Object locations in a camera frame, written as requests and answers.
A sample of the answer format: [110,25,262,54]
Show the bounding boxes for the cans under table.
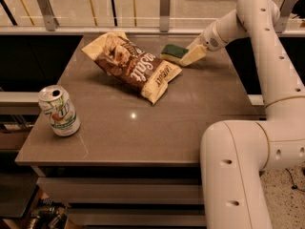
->
[27,198,67,229]

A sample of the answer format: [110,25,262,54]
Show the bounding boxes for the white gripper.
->
[179,22,227,67]

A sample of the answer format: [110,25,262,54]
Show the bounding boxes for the metal glass railing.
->
[0,0,304,35]

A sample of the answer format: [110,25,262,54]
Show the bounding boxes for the white soda can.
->
[38,85,80,136]

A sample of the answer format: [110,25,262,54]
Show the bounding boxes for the brown chips bag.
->
[82,32,182,104]

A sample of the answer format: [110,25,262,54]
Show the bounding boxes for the upper grey drawer front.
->
[37,177,203,205]

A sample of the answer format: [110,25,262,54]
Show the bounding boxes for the green and yellow sponge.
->
[160,44,189,64]

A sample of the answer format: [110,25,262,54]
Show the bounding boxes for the grey drawer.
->
[67,208,207,228]
[37,177,203,205]

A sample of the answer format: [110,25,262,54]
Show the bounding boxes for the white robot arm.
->
[188,0,305,229]

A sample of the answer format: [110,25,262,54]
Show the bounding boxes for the lower grey drawer front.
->
[67,208,207,228]

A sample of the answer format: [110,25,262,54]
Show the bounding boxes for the black power adapter cable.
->
[284,167,305,193]

